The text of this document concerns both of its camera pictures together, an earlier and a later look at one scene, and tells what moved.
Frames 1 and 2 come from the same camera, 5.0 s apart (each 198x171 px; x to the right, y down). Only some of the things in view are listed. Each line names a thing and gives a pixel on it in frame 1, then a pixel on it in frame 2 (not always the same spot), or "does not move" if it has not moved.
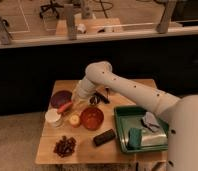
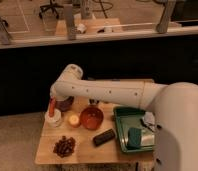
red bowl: (91, 118) does not move
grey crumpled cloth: (150, 121) does not move
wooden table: (83, 132) does not move
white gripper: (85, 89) → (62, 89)
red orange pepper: (64, 107) → (52, 106)
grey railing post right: (163, 25) does not move
